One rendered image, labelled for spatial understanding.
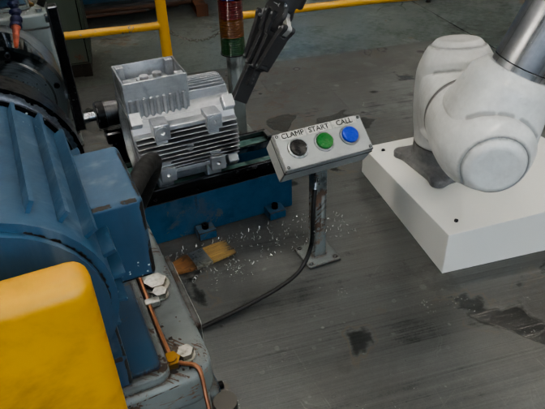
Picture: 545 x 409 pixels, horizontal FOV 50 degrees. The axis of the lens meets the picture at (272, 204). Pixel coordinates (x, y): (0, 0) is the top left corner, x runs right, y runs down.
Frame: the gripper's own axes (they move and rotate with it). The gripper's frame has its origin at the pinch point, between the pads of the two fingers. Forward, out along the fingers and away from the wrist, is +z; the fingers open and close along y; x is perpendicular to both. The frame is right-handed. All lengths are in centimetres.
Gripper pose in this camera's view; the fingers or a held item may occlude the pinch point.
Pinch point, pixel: (246, 83)
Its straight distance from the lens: 113.8
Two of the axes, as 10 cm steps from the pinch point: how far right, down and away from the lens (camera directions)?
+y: 4.1, 5.1, -7.6
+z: -4.3, 8.4, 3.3
